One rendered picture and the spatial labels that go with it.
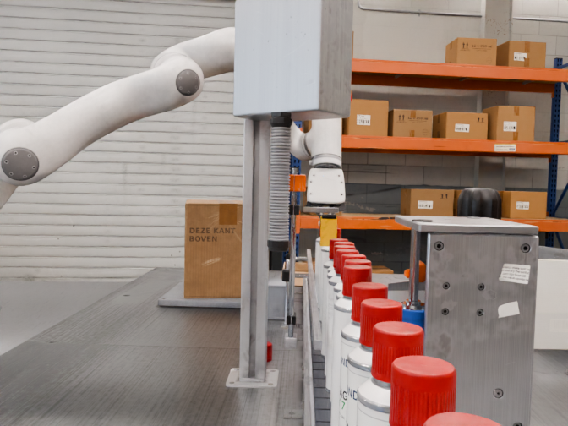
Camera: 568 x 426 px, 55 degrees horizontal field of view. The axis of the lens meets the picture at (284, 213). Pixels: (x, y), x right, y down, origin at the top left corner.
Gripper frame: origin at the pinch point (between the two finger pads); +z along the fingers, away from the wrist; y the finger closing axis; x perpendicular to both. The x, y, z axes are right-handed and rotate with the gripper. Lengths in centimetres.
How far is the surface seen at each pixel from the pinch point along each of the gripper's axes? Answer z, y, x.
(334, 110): 0, -2, -65
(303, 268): -2, -5, 73
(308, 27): -10, -6, -71
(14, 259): -57, -272, 353
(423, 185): -155, 121, 395
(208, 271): 11.5, -32.3, 11.7
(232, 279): 13.1, -25.4, 13.7
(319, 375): 39, -3, -51
